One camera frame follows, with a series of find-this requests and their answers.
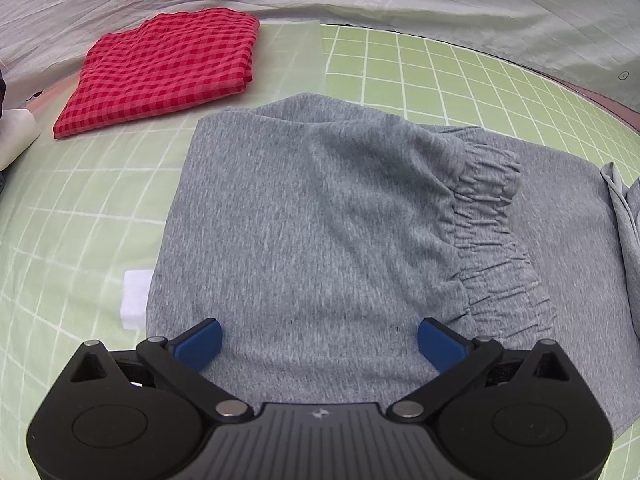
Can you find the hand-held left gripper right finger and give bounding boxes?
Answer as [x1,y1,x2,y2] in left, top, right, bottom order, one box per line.
[390,317,575,421]

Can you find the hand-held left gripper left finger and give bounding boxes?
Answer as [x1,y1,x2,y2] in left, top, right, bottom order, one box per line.
[67,317,251,422]

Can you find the grey pants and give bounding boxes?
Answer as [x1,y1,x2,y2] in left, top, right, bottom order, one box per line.
[145,92,640,433]

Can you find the small white paper piece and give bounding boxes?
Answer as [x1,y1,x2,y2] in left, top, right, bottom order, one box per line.
[121,270,155,332]

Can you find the translucent plastic sheet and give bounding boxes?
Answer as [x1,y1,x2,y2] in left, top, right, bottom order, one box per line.
[0,20,328,341]

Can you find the green checked tablecloth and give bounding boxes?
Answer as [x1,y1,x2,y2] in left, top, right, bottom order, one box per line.
[0,22,640,480]

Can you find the red checked cloth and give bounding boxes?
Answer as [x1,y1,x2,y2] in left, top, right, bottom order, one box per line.
[52,9,261,140]

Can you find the white folded garment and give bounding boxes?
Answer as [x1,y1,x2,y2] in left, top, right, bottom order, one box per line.
[0,107,42,171]

